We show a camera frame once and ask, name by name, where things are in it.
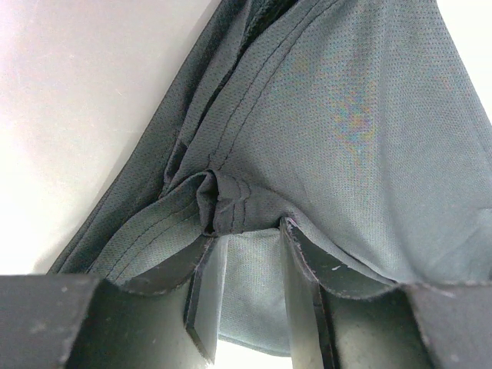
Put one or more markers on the black t shirt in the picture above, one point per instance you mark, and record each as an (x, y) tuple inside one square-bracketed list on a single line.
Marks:
[(356, 121)]

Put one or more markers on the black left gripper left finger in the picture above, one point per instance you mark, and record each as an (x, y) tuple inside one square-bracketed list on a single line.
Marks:
[(157, 319)]

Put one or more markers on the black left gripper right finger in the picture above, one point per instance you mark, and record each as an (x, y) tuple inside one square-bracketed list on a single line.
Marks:
[(340, 318)]

